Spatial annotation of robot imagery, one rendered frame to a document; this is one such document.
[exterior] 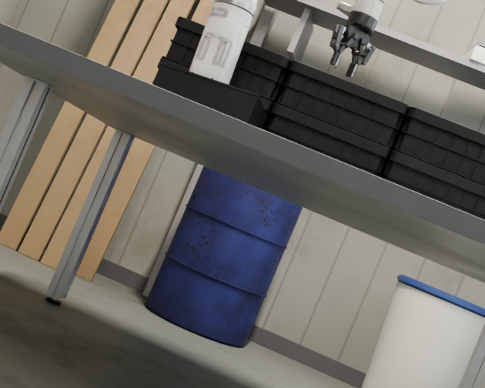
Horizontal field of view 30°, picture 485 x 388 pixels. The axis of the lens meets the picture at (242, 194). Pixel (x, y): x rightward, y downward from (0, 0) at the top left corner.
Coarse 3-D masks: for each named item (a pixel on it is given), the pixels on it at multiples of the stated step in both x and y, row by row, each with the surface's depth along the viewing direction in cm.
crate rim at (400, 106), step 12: (300, 72) 213; (312, 72) 213; (324, 72) 213; (336, 84) 212; (348, 84) 212; (360, 96) 211; (372, 96) 211; (384, 96) 210; (396, 108) 210; (408, 108) 211
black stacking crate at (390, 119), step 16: (288, 80) 217; (304, 80) 214; (288, 96) 214; (304, 96) 214; (320, 96) 213; (336, 96) 213; (352, 96) 212; (304, 112) 213; (320, 112) 213; (336, 112) 212; (352, 112) 212; (368, 112) 211; (384, 112) 211; (352, 128) 212; (368, 128) 211; (384, 128) 211; (384, 144) 209
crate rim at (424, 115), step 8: (408, 112) 210; (416, 112) 209; (424, 112) 209; (424, 120) 208; (432, 120) 208; (440, 120) 208; (448, 120) 208; (440, 128) 208; (448, 128) 208; (456, 128) 207; (464, 128) 207; (464, 136) 207; (472, 136) 207; (480, 136) 206
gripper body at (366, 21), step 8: (352, 16) 233; (360, 16) 231; (368, 16) 231; (352, 24) 232; (360, 24) 231; (368, 24) 231; (344, 32) 233; (352, 32) 232; (360, 32) 234; (368, 32) 234; (344, 40) 233; (368, 40) 236; (352, 48) 235
